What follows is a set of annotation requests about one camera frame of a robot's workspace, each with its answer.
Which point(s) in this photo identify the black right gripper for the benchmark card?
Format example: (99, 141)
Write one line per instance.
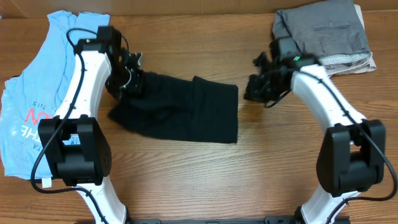
(252, 93)

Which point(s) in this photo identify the folded grey trousers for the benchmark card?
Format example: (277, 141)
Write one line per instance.
(331, 30)

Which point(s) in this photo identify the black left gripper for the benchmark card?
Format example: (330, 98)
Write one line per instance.
(136, 89)

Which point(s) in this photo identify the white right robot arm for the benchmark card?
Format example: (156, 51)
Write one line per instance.
(351, 159)

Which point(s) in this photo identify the light blue printed t-shirt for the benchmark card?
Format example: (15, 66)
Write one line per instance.
(40, 89)

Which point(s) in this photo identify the black t-shirt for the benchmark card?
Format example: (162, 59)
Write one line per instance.
(170, 108)

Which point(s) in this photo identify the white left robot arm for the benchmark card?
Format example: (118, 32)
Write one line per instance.
(75, 154)

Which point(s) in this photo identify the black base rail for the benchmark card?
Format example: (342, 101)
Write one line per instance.
(217, 221)

